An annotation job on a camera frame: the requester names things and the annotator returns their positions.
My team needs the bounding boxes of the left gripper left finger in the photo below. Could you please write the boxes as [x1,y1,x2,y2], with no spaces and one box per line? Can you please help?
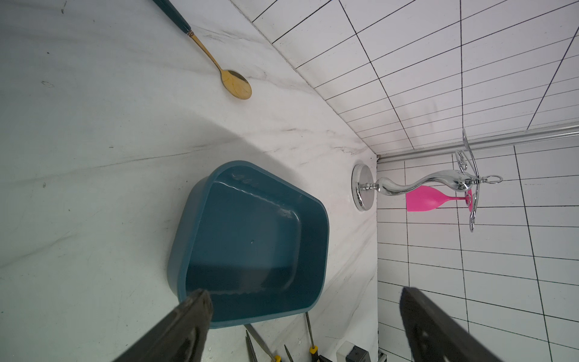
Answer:
[116,289,214,362]

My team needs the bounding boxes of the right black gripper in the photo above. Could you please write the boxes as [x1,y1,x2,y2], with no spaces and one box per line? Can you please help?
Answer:
[336,341,372,362]

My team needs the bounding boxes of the pink plastic wine glass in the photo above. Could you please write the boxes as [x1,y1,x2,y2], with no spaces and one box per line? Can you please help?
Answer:
[406,186,474,212]

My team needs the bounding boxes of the gold spoon dark handle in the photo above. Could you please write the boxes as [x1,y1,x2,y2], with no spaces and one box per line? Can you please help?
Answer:
[151,0,253,100]

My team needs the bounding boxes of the teal plastic storage box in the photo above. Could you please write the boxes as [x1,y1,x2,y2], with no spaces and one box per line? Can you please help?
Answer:
[167,161,330,329]

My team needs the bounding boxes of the chrome glass holder stand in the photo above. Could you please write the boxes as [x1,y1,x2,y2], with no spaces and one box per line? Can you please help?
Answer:
[351,130,504,231]

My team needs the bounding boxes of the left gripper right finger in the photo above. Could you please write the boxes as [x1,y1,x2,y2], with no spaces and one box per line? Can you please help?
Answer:
[400,287,501,362]

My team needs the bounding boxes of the crossing yellow file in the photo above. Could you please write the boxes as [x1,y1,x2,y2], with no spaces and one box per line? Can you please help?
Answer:
[244,324,282,362]

